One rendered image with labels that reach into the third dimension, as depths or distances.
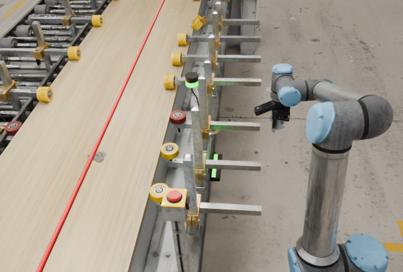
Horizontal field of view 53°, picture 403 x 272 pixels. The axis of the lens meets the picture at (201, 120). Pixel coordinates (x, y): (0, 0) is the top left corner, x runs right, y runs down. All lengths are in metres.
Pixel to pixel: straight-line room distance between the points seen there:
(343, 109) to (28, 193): 1.27
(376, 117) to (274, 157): 1.95
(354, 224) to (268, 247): 0.58
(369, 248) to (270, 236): 1.12
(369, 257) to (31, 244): 1.20
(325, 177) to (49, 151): 1.25
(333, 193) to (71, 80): 1.66
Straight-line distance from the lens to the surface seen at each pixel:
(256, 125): 2.01
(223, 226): 2.66
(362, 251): 1.59
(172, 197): 1.19
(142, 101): 2.16
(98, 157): 1.85
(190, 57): 2.39
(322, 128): 1.16
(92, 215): 1.64
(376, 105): 1.23
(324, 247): 1.47
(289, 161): 3.09
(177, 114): 2.01
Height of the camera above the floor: 2.13
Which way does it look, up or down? 38 degrees down
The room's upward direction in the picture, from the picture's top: 3 degrees counter-clockwise
